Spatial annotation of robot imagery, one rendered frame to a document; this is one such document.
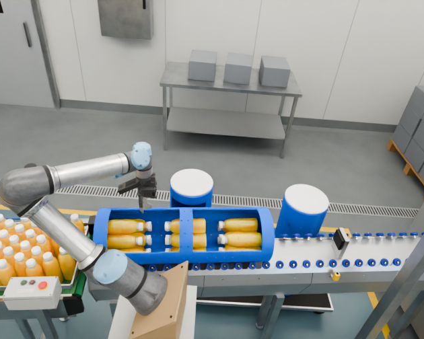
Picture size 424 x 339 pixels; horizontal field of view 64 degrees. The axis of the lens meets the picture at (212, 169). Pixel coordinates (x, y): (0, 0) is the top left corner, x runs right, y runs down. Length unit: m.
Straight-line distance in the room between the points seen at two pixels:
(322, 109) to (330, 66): 0.64
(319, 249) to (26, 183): 1.58
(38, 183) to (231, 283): 1.17
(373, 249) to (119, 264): 1.54
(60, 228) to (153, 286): 0.38
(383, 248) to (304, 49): 3.12
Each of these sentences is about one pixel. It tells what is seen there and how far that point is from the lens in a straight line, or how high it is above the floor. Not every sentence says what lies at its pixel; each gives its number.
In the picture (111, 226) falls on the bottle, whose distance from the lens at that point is 1.75.
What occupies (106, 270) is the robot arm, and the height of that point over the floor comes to 1.48.
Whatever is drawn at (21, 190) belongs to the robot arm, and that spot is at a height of 1.73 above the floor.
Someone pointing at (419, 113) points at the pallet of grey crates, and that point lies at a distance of 4.86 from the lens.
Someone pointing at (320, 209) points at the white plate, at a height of 1.04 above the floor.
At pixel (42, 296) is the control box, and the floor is 1.10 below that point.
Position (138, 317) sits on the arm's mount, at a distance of 1.35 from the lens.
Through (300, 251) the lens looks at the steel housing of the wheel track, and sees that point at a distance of 2.07.
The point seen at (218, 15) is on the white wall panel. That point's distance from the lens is 4.57.
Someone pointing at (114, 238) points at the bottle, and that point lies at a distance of 1.75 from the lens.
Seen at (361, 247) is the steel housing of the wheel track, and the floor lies 0.93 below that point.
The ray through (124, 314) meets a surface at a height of 1.15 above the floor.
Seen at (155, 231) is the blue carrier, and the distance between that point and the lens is 1.94.
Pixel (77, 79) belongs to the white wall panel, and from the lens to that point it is 5.20.
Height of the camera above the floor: 2.44
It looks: 37 degrees down
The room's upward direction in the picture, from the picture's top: 5 degrees clockwise
